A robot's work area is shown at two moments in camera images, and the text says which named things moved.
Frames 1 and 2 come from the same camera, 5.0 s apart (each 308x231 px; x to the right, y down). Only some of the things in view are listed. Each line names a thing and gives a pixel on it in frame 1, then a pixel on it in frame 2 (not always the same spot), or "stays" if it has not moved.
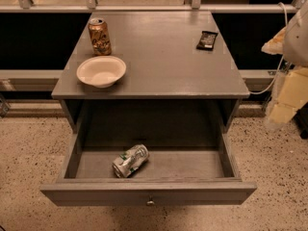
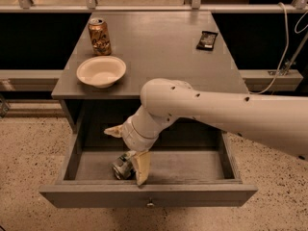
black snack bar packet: [207, 40] stays
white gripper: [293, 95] -> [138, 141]
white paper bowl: [101, 71] stays
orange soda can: [100, 37] stays
